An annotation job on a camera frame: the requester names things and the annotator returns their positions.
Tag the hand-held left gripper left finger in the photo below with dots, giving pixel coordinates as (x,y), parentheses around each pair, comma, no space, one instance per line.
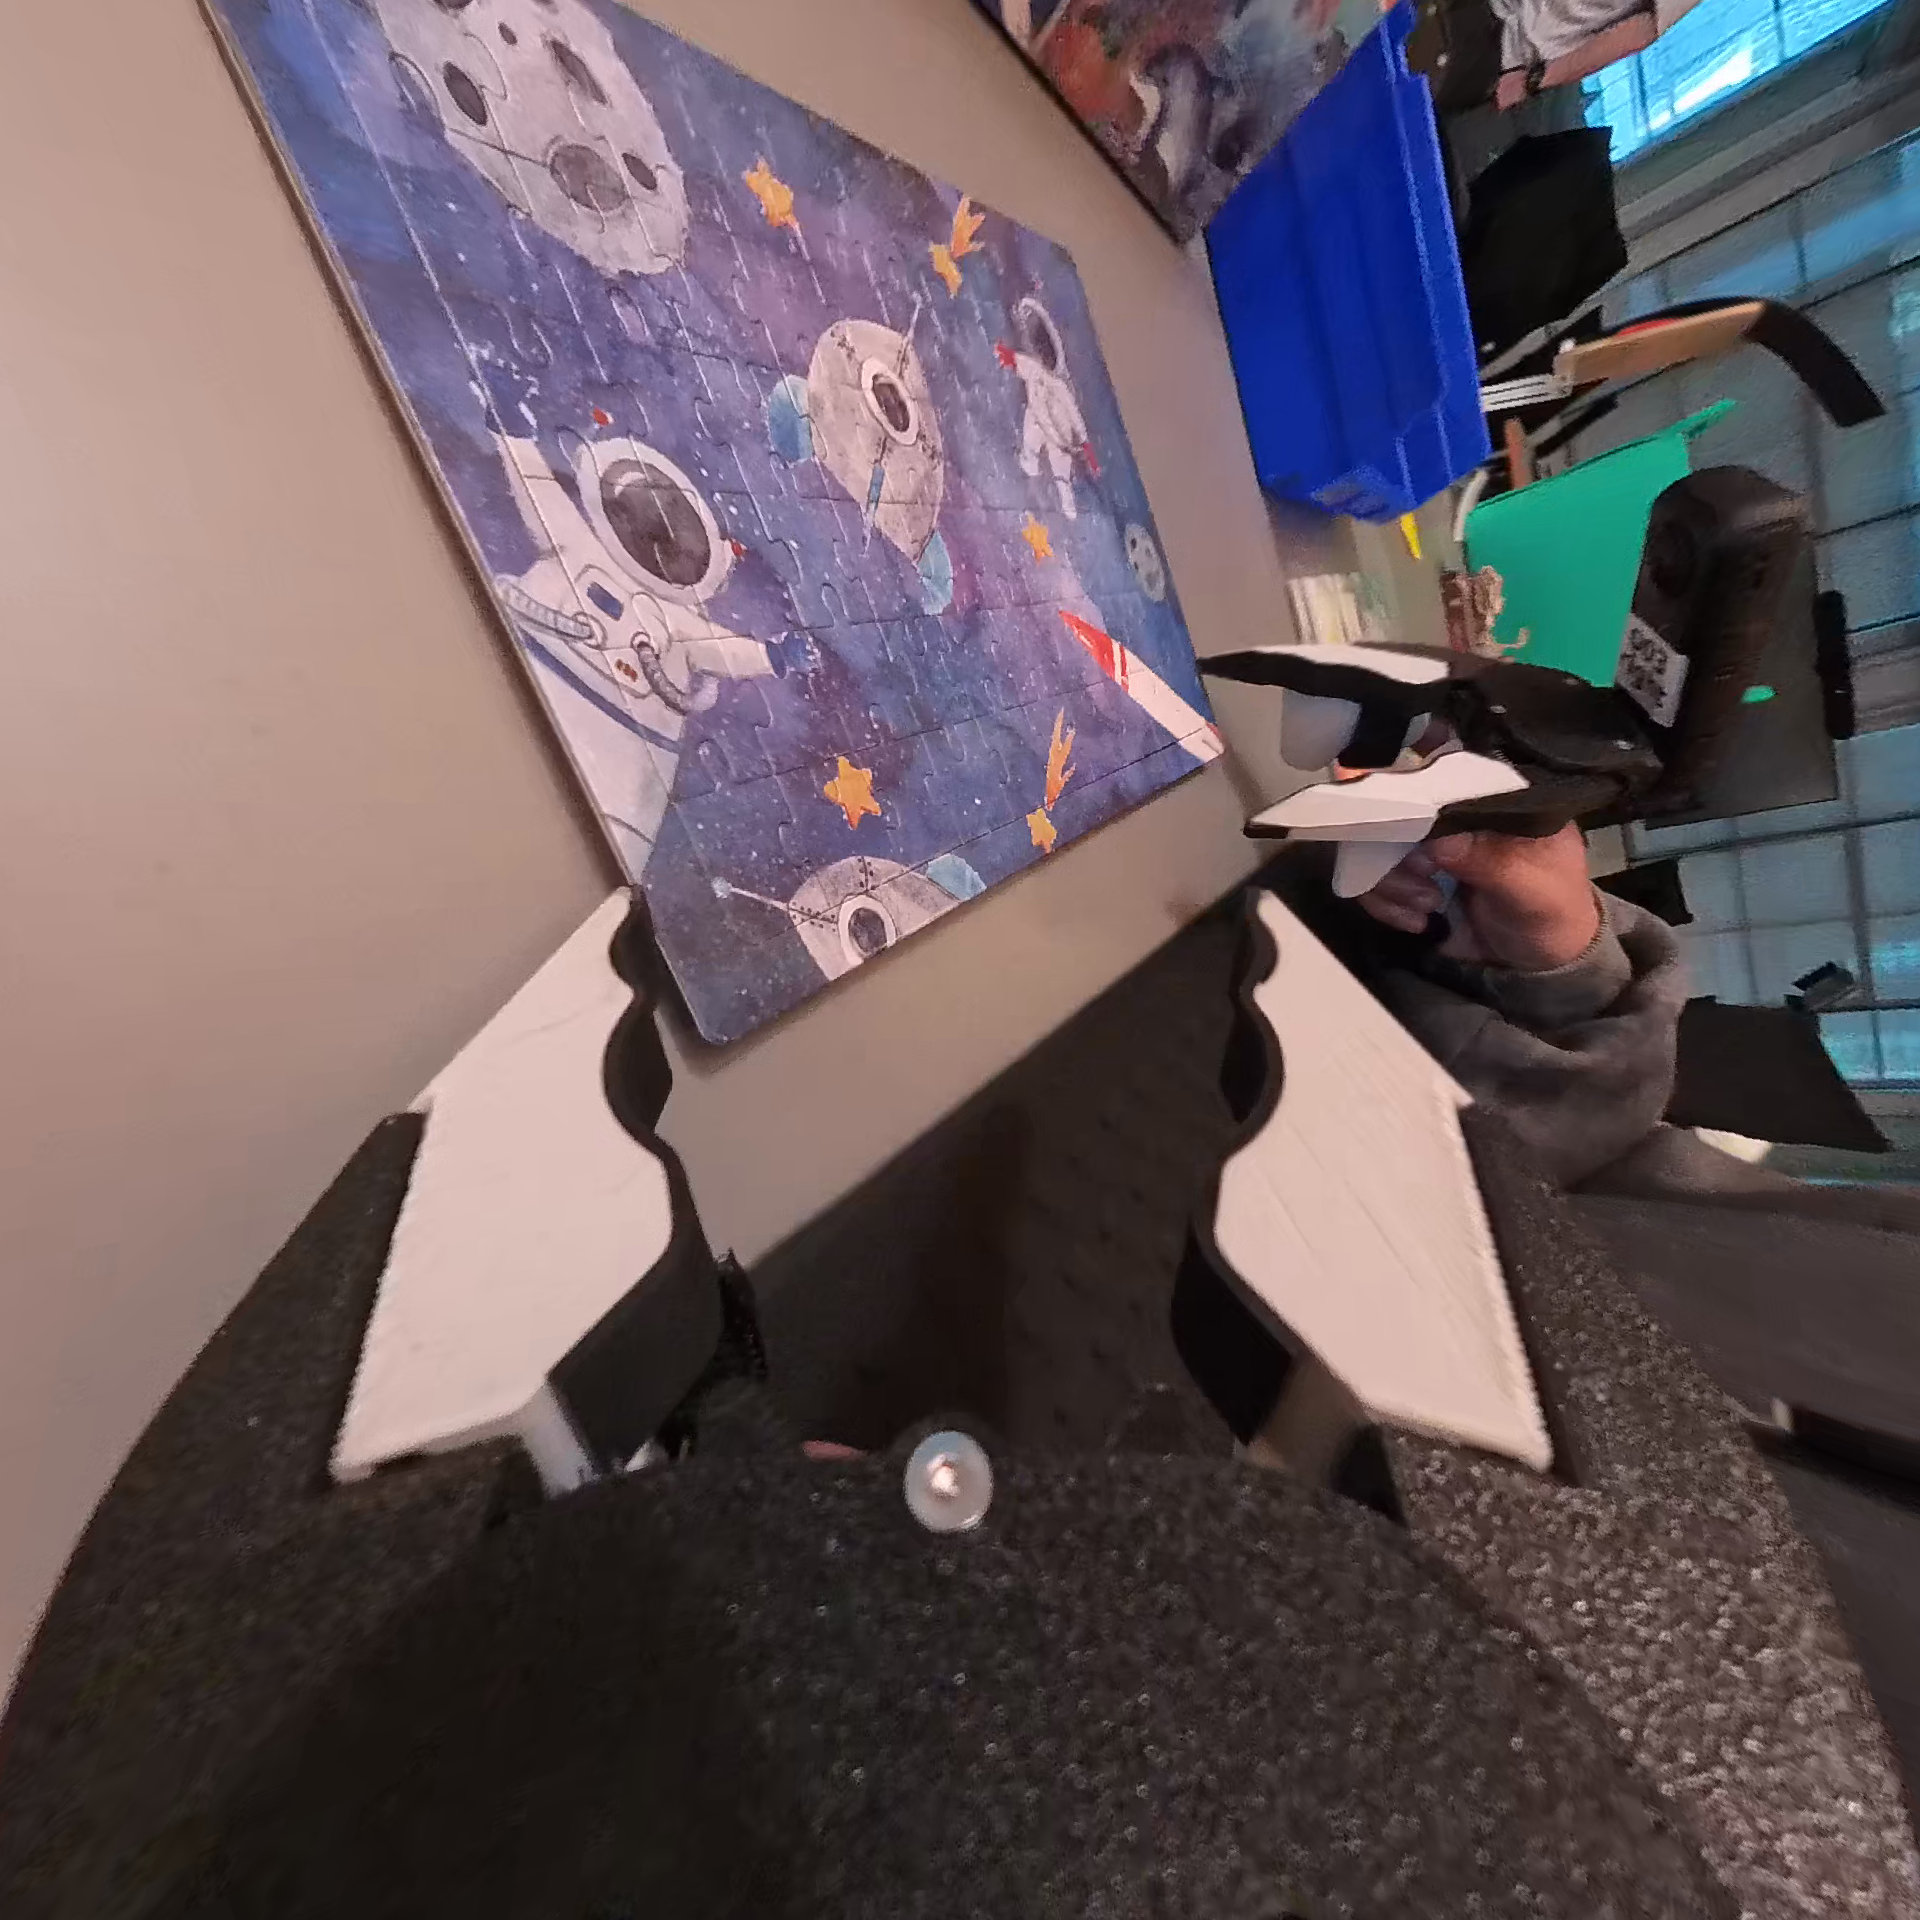
(511,1201)

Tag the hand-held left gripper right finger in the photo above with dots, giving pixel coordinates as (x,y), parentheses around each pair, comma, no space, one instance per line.
(1380,1230)

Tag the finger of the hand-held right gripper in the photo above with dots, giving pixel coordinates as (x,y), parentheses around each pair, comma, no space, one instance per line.
(1396,806)
(1350,664)

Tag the space jigsaw puzzle board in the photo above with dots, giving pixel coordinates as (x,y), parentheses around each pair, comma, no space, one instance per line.
(718,451)

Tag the person's right forearm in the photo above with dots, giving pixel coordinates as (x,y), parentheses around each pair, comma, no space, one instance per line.
(1591,1048)

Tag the person's right hand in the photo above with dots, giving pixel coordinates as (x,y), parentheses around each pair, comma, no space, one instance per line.
(1517,900)

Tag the pale paper stack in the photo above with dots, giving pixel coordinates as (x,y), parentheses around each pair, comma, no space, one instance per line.
(1328,609)

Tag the green plastic bin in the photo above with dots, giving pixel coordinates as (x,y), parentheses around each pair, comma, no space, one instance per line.
(1576,539)

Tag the wooden chair armrest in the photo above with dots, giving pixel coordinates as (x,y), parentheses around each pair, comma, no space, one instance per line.
(1668,338)

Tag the blue plastic bin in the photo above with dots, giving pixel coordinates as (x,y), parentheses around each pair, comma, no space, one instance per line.
(1350,302)

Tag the window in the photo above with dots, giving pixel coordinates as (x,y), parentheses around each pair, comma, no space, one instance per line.
(1801,228)

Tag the black bag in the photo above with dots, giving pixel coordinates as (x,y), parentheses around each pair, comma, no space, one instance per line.
(1546,239)

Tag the printed jigsaw puzzle box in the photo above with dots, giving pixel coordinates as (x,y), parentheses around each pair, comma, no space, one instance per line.
(1201,90)

